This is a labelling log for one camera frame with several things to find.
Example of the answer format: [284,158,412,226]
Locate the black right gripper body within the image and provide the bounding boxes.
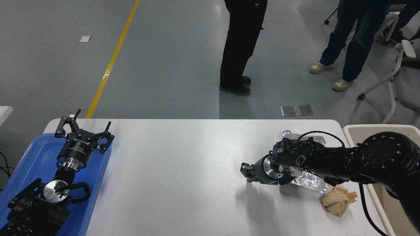
[252,156,268,185]

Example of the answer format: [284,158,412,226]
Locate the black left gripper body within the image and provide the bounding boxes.
[57,129,99,165]

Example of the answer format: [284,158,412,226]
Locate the foil plate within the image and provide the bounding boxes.
[282,130,329,194]

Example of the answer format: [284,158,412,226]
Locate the blue plastic tray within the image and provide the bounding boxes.
[0,133,113,236]

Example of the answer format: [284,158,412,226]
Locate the white side table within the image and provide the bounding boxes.
[0,106,13,127]

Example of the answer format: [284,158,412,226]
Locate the crumpled tan paper ball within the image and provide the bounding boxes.
[320,184,358,218]

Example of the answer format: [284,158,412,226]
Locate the large pale bin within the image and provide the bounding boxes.
[342,125,420,236]

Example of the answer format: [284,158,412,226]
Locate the chair leg with caster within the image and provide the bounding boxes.
[324,7,339,25]

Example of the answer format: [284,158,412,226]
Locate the white chair with armrest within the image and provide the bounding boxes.
[358,39,420,124]

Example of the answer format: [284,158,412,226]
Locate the black floor cables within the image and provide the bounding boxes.
[0,151,15,179]

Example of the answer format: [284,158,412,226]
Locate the white chair frame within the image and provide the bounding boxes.
[382,11,399,45]

